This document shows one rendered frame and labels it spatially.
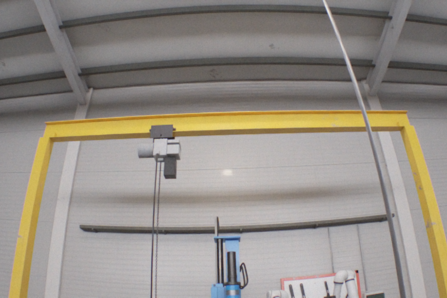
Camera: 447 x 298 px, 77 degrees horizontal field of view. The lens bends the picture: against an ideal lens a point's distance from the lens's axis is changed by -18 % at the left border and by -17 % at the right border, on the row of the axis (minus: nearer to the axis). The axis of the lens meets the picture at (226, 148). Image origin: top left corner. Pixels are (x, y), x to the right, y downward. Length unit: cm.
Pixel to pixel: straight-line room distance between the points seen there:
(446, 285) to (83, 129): 509
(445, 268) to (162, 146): 380
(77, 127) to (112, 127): 55
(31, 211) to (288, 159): 488
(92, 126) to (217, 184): 290
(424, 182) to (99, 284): 563
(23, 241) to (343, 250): 528
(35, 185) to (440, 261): 517
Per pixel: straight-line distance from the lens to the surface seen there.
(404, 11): 702
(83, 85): 831
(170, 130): 423
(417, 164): 465
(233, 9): 654
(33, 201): 451
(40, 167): 467
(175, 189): 656
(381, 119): 488
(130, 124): 454
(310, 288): 614
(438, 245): 438
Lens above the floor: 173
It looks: 29 degrees up
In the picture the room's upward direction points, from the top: 2 degrees counter-clockwise
